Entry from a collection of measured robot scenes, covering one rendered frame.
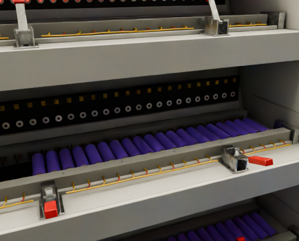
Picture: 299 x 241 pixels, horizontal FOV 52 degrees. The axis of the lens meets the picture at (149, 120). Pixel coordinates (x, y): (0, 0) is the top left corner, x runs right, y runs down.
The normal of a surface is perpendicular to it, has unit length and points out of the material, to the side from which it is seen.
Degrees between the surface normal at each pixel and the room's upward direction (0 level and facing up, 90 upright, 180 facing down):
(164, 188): 21
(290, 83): 90
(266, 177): 111
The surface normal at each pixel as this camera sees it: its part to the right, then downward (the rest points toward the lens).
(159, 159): 0.36, 0.33
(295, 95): -0.93, 0.14
